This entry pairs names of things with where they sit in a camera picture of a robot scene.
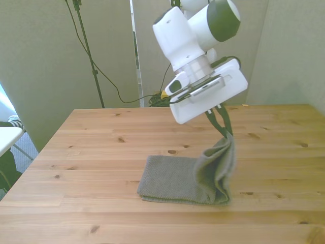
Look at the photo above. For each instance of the white folding table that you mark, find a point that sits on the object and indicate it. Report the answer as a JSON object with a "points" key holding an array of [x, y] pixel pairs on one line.
{"points": [[7, 138]]}

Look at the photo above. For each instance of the yellow emergency stop box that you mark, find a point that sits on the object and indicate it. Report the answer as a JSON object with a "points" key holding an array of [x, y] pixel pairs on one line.
{"points": [[163, 94]]}

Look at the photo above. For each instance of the striped cloth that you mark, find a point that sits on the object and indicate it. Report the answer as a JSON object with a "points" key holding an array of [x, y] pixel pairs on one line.
{"points": [[15, 122]]}

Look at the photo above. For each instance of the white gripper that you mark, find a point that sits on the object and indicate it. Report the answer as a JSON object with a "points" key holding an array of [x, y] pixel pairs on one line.
{"points": [[203, 105]]}

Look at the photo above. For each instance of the black tripod stand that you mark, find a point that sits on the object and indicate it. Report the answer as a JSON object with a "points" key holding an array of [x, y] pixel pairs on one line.
{"points": [[87, 48]]}

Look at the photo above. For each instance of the white vertical panel edge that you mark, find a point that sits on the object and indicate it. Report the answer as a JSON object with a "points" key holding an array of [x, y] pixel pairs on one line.
{"points": [[137, 50]]}

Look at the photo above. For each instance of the dark green object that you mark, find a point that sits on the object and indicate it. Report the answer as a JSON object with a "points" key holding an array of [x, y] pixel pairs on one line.
{"points": [[7, 170]]}

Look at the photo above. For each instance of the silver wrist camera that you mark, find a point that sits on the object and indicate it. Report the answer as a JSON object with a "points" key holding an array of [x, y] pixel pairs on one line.
{"points": [[205, 89]]}

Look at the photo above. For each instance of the grey terry towel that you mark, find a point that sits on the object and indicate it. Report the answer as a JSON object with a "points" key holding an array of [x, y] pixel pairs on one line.
{"points": [[175, 178]]}

